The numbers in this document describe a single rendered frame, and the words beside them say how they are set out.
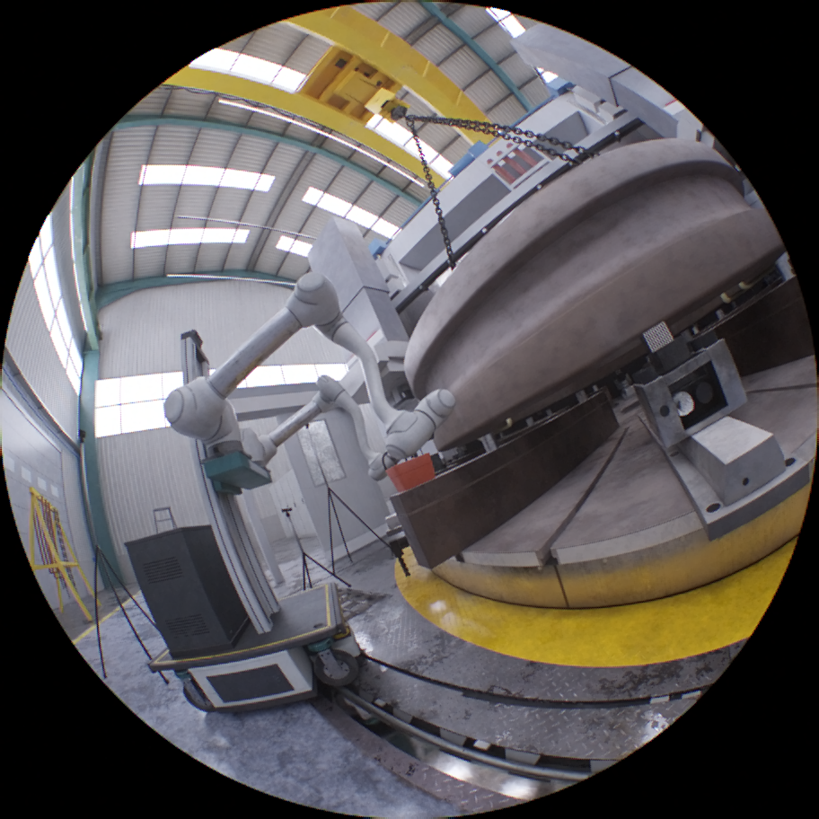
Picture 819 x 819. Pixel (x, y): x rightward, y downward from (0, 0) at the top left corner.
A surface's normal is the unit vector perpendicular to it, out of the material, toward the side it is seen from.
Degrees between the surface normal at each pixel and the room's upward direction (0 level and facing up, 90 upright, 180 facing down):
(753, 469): 90
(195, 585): 90
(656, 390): 90
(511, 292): 90
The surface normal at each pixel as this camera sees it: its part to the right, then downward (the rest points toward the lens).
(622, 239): -0.58, 0.06
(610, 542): -0.73, 0.15
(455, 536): 0.37, -0.36
